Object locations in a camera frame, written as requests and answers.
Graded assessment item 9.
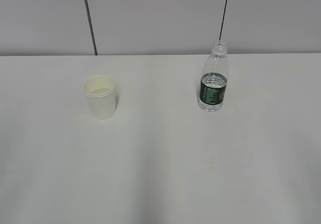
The white paper cup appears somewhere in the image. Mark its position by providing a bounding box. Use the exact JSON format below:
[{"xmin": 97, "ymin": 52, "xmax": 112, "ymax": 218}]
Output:
[{"xmin": 83, "ymin": 75, "xmax": 116, "ymax": 120}]

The clear water bottle green label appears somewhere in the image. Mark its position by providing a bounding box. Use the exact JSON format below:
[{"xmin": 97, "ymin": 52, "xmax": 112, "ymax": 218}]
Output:
[{"xmin": 198, "ymin": 40, "xmax": 229, "ymax": 112}]

